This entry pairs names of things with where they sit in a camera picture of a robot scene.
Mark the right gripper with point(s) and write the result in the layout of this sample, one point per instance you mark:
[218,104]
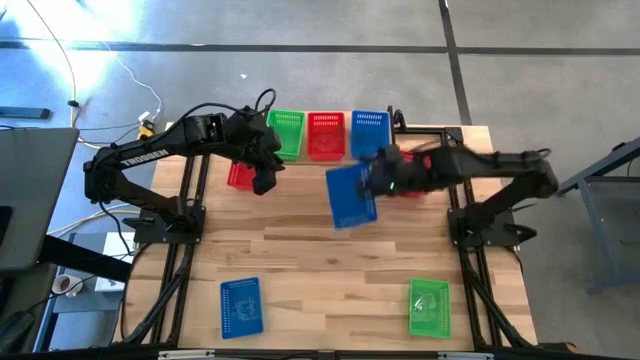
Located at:
[397,172]

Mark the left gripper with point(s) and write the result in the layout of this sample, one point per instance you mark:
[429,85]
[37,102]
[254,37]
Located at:
[255,142]

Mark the red plastic basket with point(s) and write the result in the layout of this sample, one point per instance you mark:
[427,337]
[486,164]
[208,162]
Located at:
[326,140]
[426,161]
[239,177]

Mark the blue plastic basket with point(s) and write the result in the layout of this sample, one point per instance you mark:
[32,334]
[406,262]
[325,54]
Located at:
[241,307]
[345,205]
[369,135]

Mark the green plastic basket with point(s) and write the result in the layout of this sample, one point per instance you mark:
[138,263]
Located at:
[290,135]
[430,308]

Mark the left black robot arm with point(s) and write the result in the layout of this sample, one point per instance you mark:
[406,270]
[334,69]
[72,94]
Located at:
[180,142]

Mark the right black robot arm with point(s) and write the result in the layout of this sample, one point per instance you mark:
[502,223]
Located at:
[500,165]

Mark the yellow connector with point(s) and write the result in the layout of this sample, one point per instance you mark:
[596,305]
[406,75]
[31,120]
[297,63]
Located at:
[145,132]

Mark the white power plug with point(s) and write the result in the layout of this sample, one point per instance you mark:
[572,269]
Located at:
[146,117]

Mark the white box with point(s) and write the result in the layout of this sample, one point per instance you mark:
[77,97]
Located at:
[115,260]

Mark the white plastic strip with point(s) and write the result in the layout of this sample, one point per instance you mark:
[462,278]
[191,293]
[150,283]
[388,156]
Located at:
[187,354]
[465,356]

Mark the black desk beam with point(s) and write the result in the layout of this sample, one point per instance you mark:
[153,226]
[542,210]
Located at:
[85,260]

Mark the white cup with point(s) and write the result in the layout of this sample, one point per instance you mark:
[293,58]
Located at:
[66,285]

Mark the gray desk top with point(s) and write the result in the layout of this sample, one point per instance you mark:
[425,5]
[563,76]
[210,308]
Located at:
[35,195]

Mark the blue-gray metal stand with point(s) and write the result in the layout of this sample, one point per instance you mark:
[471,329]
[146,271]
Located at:
[600,200]

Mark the black flat bar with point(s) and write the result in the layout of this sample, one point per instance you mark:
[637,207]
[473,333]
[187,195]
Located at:
[25,113]

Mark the wooden shelf with black frame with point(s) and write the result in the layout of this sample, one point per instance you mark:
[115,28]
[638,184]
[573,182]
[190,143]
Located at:
[325,163]

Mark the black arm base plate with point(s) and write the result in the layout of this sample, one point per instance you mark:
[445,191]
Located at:
[150,231]
[505,235]

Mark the black aluminium rig frame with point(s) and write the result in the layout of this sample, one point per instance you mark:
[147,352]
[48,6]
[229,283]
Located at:
[167,295]

